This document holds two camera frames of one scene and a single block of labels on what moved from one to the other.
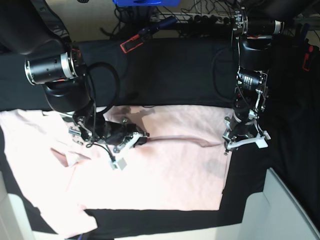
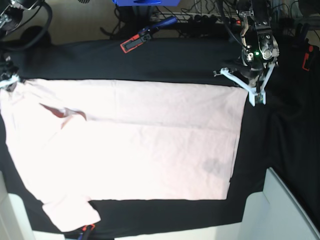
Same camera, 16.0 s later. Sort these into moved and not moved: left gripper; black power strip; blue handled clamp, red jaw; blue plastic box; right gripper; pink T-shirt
Moved: right gripper; pink T-shirt; left gripper
Not moved: blue handled clamp, red jaw; blue plastic box; black power strip
